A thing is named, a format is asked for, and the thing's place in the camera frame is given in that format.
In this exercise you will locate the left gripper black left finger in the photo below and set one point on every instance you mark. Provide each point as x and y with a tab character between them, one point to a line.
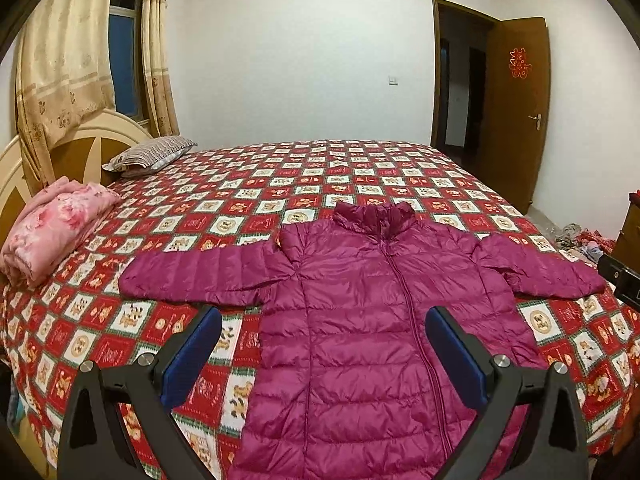
94	441

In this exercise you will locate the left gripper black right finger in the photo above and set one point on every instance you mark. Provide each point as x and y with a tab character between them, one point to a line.
551	443

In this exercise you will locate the magenta quilted down jacket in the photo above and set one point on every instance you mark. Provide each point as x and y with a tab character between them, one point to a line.
347	386

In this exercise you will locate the clothes pile on floor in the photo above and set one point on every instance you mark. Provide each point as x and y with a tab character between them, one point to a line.
591	245

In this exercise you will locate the brown wooden dresser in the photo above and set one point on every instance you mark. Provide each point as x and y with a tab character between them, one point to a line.
627	247

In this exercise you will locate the brown wooden door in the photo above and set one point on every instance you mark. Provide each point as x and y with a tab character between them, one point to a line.
514	126

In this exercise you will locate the pink floral folded blanket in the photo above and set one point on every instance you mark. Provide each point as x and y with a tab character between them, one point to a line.
53	224

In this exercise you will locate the red patchwork bear bedspread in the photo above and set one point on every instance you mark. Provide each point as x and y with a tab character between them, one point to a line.
236	196

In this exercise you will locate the striped grey pillow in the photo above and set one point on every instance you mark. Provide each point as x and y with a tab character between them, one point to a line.
154	154

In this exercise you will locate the red double happiness decal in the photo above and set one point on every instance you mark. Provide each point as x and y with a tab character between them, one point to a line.
518	63

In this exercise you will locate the cream wooden headboard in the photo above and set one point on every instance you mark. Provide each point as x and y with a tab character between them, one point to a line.
79	156

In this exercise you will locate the beige curtain right panel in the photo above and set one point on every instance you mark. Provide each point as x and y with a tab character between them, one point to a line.
161	105

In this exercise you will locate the beige curtain panel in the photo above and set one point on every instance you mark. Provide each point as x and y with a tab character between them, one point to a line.
161	105
63	76

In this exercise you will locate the beige curtain left panel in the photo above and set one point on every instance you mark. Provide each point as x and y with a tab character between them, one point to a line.
63	76

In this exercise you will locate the window with blue pane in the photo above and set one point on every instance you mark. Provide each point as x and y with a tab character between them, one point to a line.
124	48

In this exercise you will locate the brown door frame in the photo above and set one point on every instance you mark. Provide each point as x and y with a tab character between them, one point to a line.
460	51

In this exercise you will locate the white wall switch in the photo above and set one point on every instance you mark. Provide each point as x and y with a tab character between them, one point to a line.
393	80

